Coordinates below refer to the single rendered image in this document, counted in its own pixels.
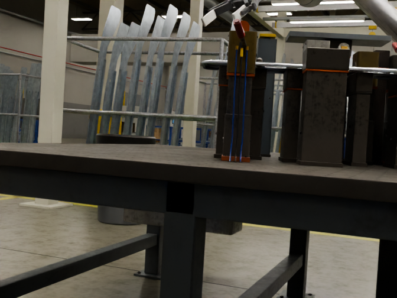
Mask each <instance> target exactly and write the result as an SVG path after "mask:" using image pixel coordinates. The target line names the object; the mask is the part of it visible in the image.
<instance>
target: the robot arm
mask: <svg viewBox="0 0 397 298"><path fill-rule="evenodd" d="M262 1H263V0H225V1H224V2H222V3H220V4H218V5H216V6H215V7H212V8H210V9H208V12H209V13H208V14H206V15H205V16H204V17H203V18H201V21H202V23H203V26H204V27H205V26H207V25H208V24H209V23H211V22H212V21H213V20H214V19H216V18H217V17H216V16H218V15H220V14H222V13H224V12H226V11H229V10H234V9H236V8H239V9H238V10H237V11H235V12H234V13H233V14H232V17H233V20H235V19H241V18H243V17H244V16H245V15H246V14H247V13H248V12H251V10H254V11H256V10H257V8H258V4H259V3H261V2H262ZM322 1H323V0H295V2H297V3H298V4H299V5H301V6H302V7H307V8H312V7H316V6H317V5H319V4H320V3H321V2H322ZM352 1H353V2H354V3H355V4H356V5H357V6H358V7H359V8H360V9H361V10H362V11H363V12H364V13H365V14H366V15H367V16H368V17H369V18H370V19H371V20H372V21H373V22H374V23H375V24H376V25H377V26H378V27H379V28H380V29H381V30H382V31H383V32H384V33H385V34H386V35H389V36H392V41H393V42H396V43H397V9H396V8H395V7H394V6H393V5H392V4H390V3H389V2H388V0H352ZM232 5H234V6H235V7H233V6H232Z"/></svg>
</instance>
